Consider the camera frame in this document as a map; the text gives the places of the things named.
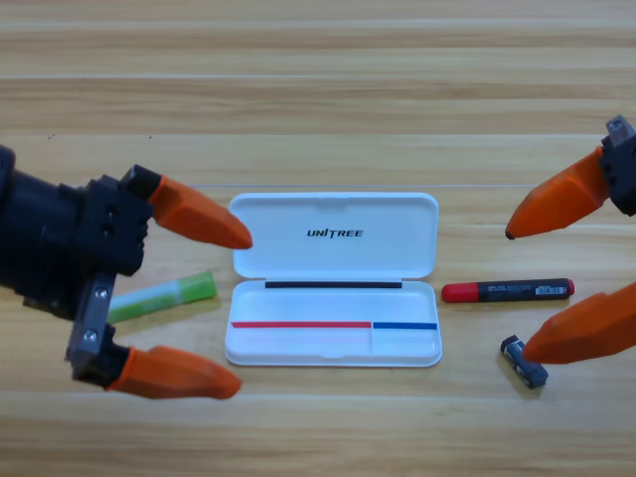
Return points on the green highlighter pen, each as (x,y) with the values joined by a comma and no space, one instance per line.
(169,294)

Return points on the white Unitree pencil case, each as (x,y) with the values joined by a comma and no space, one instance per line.
(333,308)

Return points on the red and black marker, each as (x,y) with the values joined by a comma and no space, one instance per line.
(507,290)

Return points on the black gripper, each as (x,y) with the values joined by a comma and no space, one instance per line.
(623,169)
(49,233)

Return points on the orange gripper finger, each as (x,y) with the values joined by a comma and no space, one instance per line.
(174,372)
(586,333)

